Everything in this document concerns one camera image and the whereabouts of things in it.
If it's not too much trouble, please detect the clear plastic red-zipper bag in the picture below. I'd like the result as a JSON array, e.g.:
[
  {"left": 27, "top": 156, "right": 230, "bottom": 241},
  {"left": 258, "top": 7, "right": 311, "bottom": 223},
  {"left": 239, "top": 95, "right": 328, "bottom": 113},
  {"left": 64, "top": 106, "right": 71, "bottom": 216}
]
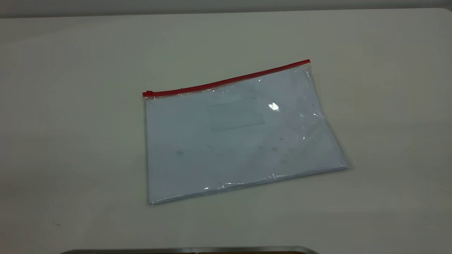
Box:
[{"left": 142, "top": 59, "right": 353, "bottom": 206}]

